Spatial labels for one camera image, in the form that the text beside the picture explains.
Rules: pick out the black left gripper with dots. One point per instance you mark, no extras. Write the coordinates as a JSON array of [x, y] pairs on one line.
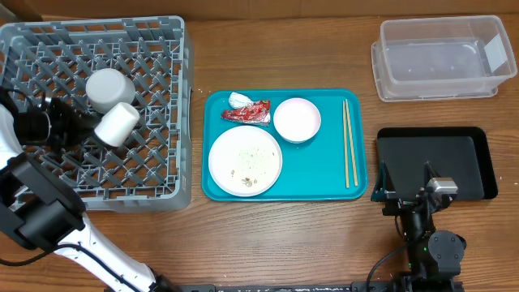
[[77, 121]]

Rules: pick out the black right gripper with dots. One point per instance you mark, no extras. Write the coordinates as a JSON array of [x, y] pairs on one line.
[[405, 199]]

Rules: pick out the white cup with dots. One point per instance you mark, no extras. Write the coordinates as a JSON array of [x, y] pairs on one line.
[[117, 124]]

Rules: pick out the grey bowl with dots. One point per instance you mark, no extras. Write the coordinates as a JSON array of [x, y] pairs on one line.
[[107, 87]]

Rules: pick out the wooden chopstick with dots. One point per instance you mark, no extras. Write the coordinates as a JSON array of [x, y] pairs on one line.
[[351, 140], [345, 136]]

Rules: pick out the pink bowl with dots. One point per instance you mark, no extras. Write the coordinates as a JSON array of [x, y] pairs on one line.
[[297, 120]]

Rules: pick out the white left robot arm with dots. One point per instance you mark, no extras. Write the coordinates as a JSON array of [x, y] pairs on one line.
[[40, 211]]

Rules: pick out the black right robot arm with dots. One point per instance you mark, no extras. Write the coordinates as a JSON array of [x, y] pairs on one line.
[[434, 257]]

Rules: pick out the grey dishwasher rack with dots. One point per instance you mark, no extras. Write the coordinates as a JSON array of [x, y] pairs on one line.
[[151, 171]]

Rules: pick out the black tray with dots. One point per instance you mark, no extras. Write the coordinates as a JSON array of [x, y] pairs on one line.
[[460, 153]]

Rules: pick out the teal plastic tray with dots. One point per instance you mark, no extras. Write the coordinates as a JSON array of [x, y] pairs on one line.
[[311, 171]]

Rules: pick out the clear plastic bin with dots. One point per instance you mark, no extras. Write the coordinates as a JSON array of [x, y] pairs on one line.
[[440, 58]]

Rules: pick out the white crumpled napkin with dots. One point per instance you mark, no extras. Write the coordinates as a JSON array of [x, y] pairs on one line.
[[238, 100]]

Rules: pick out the white dinner plate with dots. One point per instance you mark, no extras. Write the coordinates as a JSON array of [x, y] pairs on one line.
[[245, 161]]

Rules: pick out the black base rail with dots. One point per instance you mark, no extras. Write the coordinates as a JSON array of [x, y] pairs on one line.
[[284, 288]]

